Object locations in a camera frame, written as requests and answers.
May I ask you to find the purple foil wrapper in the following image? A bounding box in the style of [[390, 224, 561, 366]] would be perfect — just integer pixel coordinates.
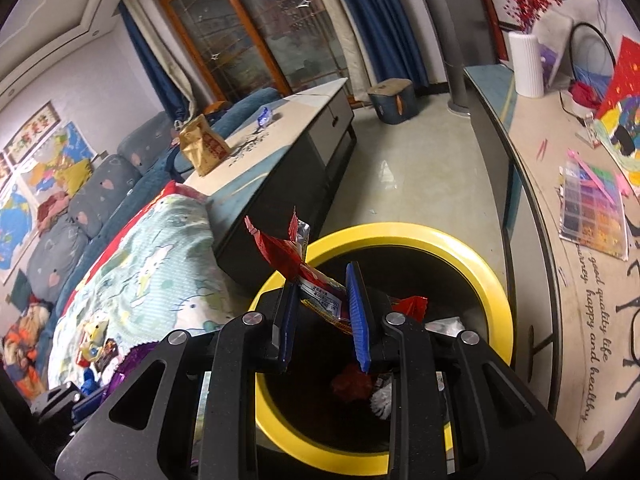
[[102, 341, 158, 401]]

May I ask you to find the red snack wrapper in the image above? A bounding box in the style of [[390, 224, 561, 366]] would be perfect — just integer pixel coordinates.
[[244, 210, 352, 335]]

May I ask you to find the yellow rimmed trash bin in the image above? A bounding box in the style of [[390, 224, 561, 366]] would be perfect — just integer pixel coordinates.
[[247, 221, 516, 477]]

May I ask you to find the orange plush toy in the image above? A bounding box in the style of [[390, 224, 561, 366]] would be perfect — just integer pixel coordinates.
[[2, 301, 50, 401]]

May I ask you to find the TV cabinet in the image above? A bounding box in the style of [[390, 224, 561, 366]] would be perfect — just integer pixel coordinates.
[[464, 65, 639, 479]]

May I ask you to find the Hello Kitty blanket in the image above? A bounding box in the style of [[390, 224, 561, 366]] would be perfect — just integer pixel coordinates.
[[47, 194, 250, 387]]

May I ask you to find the world map poster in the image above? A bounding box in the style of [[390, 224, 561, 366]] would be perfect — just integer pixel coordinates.
[[0, 177, 37, 285]]

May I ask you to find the pink red clothes pile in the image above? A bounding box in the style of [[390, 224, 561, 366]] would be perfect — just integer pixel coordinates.
[[36, 191, 70, 236]]

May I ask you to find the yellow cushion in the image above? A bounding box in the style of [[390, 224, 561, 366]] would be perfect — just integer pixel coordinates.
[[54, 158, 93, 197]]

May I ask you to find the colourful bead box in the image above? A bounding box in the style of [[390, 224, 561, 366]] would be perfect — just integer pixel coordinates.
[[559, 158, 629, 261]]

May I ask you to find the China map poster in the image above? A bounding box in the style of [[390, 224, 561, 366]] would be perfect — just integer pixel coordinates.
[[18, 122, 96, 203]]

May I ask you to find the red cloth under blanket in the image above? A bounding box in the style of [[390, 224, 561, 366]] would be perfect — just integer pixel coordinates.
[[55, 172, 206, 318]]

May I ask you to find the blue sectional sofa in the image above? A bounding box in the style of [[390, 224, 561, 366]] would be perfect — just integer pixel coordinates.
[[19, 86, 282, 361]]

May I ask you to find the brown paper bag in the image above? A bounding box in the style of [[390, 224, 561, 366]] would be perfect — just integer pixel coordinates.
[[178, 115, 231, 177]]

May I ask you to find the right calligraphy banner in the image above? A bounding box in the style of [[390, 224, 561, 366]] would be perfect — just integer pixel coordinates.
[[3, 101, 60, 166]]

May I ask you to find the grey coffee table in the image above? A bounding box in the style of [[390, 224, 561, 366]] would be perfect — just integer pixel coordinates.
[[186, 78, 357, 295]]

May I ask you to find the colourful painting canvas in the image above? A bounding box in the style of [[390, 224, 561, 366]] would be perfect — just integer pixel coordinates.
[[594, 36, 640, 196]]

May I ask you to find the blue crumpled wrapper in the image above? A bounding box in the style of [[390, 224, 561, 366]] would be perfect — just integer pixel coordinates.
[[257, 106, 273, 129]]

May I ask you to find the small dark stool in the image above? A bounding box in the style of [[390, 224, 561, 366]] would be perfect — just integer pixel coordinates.
[[368, 78, 419, 126]]

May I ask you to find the left blue curtain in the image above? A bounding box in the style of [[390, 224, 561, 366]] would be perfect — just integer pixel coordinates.
[[118, 0, 198, 125]]

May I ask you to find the blue curtain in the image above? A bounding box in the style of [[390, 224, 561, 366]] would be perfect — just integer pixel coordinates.
[[118, 0, 198, 125], [345, 0, 428, 87]]

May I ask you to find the white ribbed vase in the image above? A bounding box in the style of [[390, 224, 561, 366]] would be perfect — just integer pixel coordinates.
[[509, 32, 544, 99]]

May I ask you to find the right blue curtain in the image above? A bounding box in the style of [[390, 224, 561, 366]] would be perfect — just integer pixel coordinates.
[[345, 0, 428, 87]]

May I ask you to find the wooden glass sliding door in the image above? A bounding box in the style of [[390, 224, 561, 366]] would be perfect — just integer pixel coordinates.
[[158, 0, 349, 102]]

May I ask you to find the grey tower air conditioner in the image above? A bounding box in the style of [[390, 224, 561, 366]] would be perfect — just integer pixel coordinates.
[[424, 0, 497, 116]]

